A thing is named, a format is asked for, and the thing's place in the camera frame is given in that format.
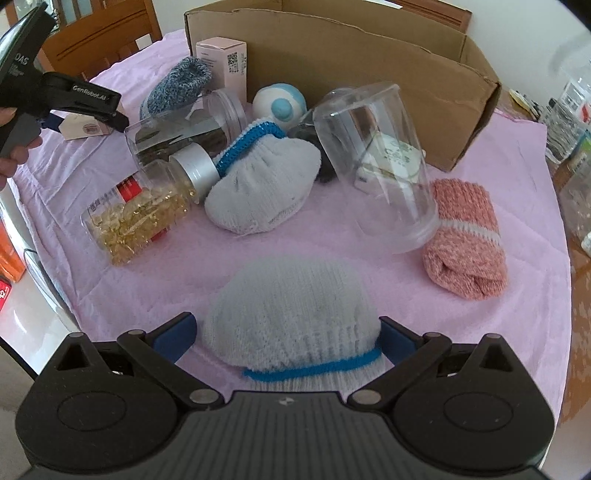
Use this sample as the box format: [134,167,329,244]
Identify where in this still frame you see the blue knitted sock roll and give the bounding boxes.
[139,57,212,120]

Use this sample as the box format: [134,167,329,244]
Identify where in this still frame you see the jar of golden capsules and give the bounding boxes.
[81,144,221,265]

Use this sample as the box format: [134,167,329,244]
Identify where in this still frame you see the clear jar dark contents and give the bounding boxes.
[125,89,247,167]

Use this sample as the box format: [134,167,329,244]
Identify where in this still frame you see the pink knitted sock roll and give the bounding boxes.
[422,179,508,301]

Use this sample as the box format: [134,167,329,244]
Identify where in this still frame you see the white sock blue band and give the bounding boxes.
[201,257,388,395]
[204,119,322,236]

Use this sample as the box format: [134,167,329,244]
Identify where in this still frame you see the large clear jar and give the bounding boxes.
[312,82,439,254]

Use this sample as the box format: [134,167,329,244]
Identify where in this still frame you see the person's left hand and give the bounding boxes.
[0,137,42,190]

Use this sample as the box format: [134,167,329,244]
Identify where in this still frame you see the small beige tag box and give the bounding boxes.
[58,113,114,140]

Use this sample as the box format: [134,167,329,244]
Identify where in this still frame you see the wooden chair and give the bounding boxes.
[38,0,162,80]

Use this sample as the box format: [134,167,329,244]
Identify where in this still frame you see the pink carton box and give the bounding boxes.
[194,37,247,103]

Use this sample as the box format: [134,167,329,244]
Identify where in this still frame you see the red snack package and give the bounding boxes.
[0,276,12,310]

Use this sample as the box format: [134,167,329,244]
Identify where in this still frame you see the white blue round ball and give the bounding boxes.
[252,83,308,132]

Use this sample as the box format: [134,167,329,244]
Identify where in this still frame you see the orange box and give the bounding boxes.
[0,221,26,282]

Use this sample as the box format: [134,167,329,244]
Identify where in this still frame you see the brown cardboard box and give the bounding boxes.
[184,1,502,172]

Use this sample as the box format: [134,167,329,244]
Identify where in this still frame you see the pink table cloth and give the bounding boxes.
[8,28,574,425]

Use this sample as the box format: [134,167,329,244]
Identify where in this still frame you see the clear water bottle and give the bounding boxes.
[541,61,590,164]

